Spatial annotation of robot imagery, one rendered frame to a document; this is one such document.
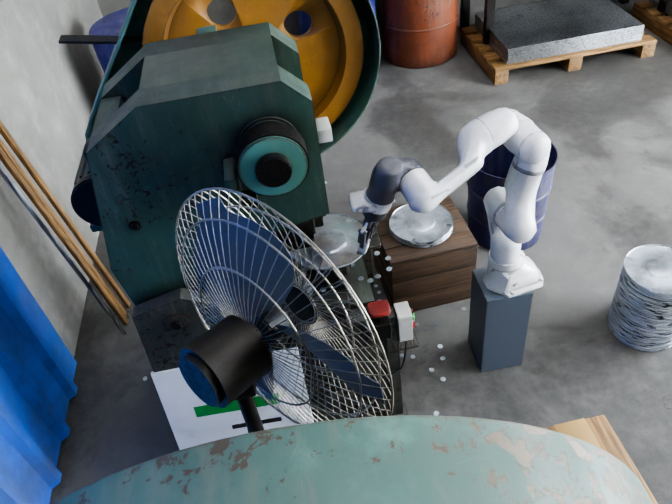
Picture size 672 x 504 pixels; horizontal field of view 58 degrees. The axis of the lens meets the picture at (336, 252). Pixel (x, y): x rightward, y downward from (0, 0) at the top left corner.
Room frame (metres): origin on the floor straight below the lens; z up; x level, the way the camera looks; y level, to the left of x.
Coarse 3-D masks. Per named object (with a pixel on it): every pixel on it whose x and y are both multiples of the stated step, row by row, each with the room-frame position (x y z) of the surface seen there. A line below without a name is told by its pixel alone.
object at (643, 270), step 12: (636, 252) 1.73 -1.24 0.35; (648, 252) 1.72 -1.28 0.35; (660, 252) 1.71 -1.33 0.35; (624, 264) 1.67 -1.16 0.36; (636, 264) 1.66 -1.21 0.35; (648, 264) 1.65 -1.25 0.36; (660, 264) 1.64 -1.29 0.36; (636, 276) 1.60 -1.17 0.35; (648, 276) 1.59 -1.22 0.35; (660, 276) 1.57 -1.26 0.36; (648, 288) 1.53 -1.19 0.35; (660, 288) 1.52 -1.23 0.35
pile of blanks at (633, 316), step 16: (624, 272) 1.65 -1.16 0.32; (624, 288) 1.61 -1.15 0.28; (640, 288) 1.55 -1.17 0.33; (624, 304) 1.58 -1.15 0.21; (640, 304) 1.53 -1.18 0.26; (656, 304) 1.49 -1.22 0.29; (608, 320) 1.66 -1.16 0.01; (624, 320) 1.57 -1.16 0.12; (640, 320) 1.51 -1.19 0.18; (656, 320) 1.48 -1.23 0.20; (624, 336) 1.54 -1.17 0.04; (640, 336) 1.51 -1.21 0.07; (656, 336) 1.47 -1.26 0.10
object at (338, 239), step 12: (324, 216) 1.74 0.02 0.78; (336, 216) 1.72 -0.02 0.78; (348, 216) 1.71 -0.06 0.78; (324, 228) 1.67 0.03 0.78; (336, 228) 1.66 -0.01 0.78; (348, 228) 1.65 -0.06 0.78; (324, 240) 1.60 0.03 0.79; (336, 240) 1.59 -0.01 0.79; (348, 240) 1.58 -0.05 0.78; (300, 252) 1.56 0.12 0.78; (324, 252) 1.54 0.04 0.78; (336, 252) 1.53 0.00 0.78; (348, 252) 1.52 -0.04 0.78; (324, 264) 1.48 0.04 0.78; (336, 264) 1.47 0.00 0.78; (348, 264) 1.46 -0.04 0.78
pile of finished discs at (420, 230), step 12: (396, 216) 2.16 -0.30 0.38; (408, 216) 2.14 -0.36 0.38; (420, 216) 2.12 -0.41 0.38; (432, 216) 2.12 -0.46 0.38; (444, 216) 2.11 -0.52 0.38; (396, 228) 2.07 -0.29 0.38; (408, 228) 2.06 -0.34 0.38; (420, 228) 2.04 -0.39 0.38; (432, 228) 2.04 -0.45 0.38; (444, 228) 2.02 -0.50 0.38; (396, 240) 2.02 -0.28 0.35; (408, 240) 1.98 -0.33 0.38; (420, 240) 1.97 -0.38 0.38; (432, 240) 1.96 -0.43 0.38; (444, 240) 1.97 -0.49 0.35
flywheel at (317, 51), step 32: (160, 0) 1.90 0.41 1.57; (192, 0) 1.94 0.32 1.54; (256, 0) 1.95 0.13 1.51; (288, 0) 1.96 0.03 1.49; (320, 0) 1.97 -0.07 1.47; (160, 32) 1.90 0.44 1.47; (192, 32) 1.94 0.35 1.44; (320, 32) 1.97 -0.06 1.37; (352, 32) 1.94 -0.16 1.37; (320, 64) 1.96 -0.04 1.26; (352, 64) 1.94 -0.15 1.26; (320, 96) 1.96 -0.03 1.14
